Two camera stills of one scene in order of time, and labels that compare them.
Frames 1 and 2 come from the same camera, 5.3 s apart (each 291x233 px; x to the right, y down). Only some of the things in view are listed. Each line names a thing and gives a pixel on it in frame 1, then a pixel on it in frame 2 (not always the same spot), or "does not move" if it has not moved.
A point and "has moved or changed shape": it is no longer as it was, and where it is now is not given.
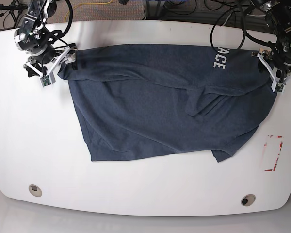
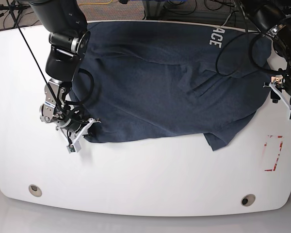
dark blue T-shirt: x=140 y=101 has moved or changed shape
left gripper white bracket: x=47 y=77 to x=91 y=130
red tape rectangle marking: x=275 y=163 does not move
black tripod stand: x=15 y=9 does not move
